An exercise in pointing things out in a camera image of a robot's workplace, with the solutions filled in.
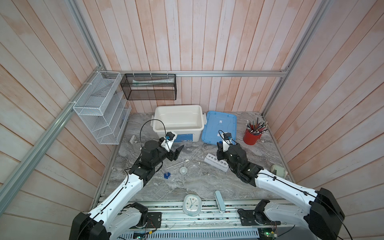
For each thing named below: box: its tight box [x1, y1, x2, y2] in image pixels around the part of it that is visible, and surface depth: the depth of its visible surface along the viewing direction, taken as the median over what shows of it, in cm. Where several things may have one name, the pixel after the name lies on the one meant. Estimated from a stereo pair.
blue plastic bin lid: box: [201, 111, 238, 146], surface depth 117 cm
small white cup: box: [179, 166, 188, 175], surface depth 90 cm
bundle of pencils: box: [246, 117, 268, 135], surface depth 94 cm
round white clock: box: [182, 194, 202, 217], surface depth 78 cm
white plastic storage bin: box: [150, 105, 208, 143], surface depth 107 cm
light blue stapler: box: [214, 190, 226, 213], surface depth 78 cm
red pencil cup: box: [243, 128, 262, 146], surface depth 105 cm
